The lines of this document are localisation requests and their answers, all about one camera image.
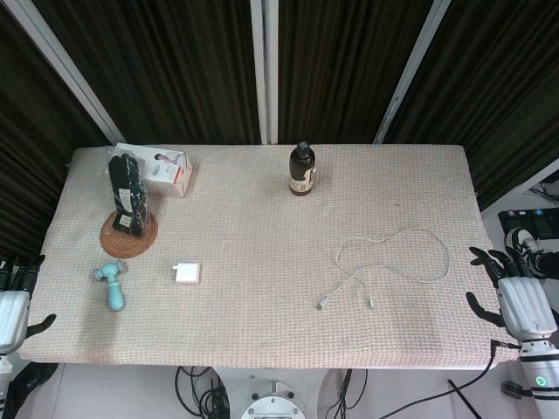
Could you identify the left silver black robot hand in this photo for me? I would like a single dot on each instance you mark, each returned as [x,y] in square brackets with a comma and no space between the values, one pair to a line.
[13,314]

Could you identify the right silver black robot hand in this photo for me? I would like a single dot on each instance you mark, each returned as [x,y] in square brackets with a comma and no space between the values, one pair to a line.
[526,305]

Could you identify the white power adapter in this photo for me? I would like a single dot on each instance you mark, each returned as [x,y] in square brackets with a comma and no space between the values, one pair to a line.
[188,273]

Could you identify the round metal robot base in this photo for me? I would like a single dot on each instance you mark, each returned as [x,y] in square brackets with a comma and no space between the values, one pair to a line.
[273,403]

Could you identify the black and white sneaker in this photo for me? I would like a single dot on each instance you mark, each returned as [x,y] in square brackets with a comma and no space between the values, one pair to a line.
[522,244]

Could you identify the black floor device with buttons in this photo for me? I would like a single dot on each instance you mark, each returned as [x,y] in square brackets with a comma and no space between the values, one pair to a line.
[530,220]

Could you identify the light blue handheld massager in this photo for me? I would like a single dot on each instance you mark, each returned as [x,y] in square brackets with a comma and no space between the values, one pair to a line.
[114,292]

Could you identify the round woven brown coaster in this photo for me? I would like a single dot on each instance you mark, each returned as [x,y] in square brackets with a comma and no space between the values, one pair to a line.
[114,248]

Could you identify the black item in plastic bag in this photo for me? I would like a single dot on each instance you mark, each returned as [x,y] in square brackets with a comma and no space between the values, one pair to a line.
[127,192]

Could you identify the white cardboard product box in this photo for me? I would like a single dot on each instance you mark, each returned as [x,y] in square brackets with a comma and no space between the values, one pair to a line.
[168,172]

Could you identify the pink waffle table cloth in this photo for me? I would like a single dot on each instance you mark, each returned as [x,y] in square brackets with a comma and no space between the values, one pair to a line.
[271,244]

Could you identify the brown glass bottle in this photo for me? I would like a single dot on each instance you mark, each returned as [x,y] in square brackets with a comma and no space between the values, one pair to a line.
[301,168]

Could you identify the white frame post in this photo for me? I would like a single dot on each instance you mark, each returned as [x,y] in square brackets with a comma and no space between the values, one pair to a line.
[265,70]
[65,65]
[410,70]

